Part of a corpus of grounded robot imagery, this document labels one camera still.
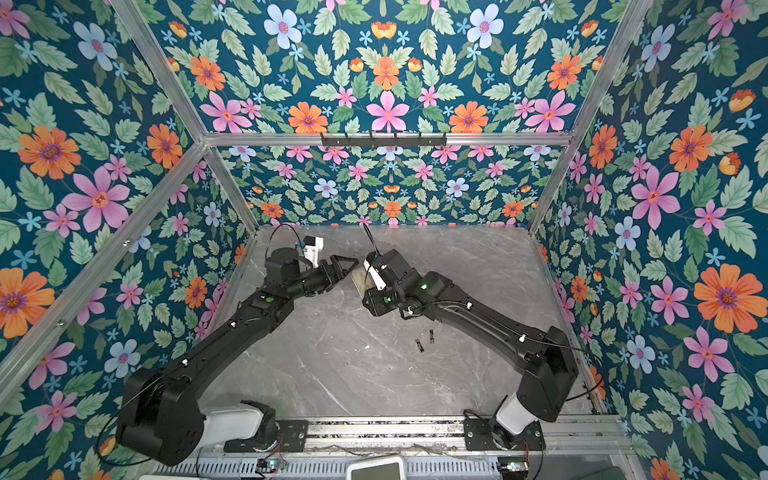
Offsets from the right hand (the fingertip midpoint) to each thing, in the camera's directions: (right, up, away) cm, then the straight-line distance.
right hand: (370, 296), depth 76 cm
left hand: (-3, +9, -1) cm, 10 cm away
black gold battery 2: (+17, -15, +13) cm, 26 cm away
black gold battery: (+13, -16, +12) cm, 24 cm away
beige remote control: (-2, +4, 0) cm, 5 cm away
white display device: (+4, -37, -10) cm, 39 cm away
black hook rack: (+2, +47, +17) cm, 50 cm away
